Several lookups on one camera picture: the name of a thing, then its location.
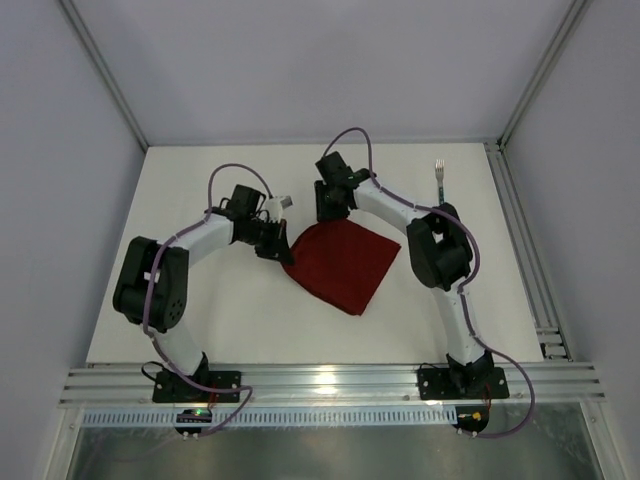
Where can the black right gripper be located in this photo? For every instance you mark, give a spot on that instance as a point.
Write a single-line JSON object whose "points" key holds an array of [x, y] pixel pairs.
{"points": [[330, 203]]}

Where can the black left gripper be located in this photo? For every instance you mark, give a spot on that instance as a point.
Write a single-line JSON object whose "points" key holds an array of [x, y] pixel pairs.
{"points": [[273, 241]]}

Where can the dark red cloth napkin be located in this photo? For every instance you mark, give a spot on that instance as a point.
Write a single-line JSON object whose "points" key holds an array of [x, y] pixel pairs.
{"points": [[342, 263]]}

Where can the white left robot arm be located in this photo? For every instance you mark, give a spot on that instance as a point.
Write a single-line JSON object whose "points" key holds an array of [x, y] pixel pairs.
{"points": [[152, 287]]}

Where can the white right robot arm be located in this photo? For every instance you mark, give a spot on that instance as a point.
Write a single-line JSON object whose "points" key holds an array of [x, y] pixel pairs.
{"points": [[440, 257]]}

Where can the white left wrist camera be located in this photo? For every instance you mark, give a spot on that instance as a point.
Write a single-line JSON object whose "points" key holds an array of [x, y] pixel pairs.
{"points": [[276, 207]]}

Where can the fork with teal handle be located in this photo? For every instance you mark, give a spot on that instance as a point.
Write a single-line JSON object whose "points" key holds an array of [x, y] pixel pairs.
{"points": [[439, 168]]}

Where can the aluminium front rail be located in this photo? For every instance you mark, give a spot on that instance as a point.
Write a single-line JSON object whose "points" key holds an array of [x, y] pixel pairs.
{"points": [[298, 385]]}

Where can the aluminium rail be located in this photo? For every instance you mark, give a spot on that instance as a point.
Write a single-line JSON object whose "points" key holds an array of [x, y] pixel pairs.
{"points": [[552, 339], [298, 385]]}

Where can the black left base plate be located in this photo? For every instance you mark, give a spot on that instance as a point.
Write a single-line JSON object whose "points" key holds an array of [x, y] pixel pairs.
{"points": [[170, 388]]}

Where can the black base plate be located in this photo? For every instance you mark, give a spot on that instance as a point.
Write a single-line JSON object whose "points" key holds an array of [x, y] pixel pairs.
{"points": [[436, 384], [170, 388]]}

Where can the slotted cable duct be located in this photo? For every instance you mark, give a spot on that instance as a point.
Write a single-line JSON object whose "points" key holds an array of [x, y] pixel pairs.
{"points": [[256, 417]]}

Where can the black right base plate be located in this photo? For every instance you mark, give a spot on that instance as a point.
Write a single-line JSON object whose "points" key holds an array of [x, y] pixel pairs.
{"points": [[436, 384]]}

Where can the left corner frame post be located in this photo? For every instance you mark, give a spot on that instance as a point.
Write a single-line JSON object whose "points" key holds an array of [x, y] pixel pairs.
{"points": [[90, 47]]}

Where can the corner frame post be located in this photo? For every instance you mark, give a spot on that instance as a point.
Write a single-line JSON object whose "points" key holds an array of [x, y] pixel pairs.
{"points": [[558, 42], [90, 47]]}

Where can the aluminium right side rail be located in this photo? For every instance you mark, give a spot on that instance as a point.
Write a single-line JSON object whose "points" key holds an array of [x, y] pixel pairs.
{"points": [[552, 339]]}

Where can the right corner frame post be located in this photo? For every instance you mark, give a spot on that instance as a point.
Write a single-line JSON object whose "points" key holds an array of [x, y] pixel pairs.
{"points": [[558, 42]]}

